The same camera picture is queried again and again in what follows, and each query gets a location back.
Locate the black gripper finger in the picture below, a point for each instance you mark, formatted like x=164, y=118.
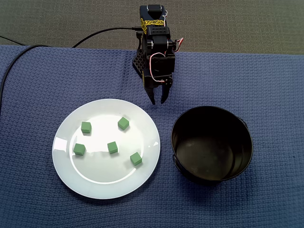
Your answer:
x=151, y=93
x=166, y=91

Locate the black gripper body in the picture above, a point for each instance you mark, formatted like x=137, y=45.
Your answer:
x=157, y=88

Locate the green cube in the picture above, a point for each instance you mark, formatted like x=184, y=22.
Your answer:
x=123, y=123
x=112, y=147
x=135, y=158
x=86, y=127
x=79, y=149

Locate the white round plate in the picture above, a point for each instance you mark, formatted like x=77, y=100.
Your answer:
x=107, y=180

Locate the black metal pot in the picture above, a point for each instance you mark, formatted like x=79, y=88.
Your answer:
x=211, y=147

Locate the blue waffle weave cloth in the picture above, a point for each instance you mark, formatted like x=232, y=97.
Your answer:
x=237, y=209

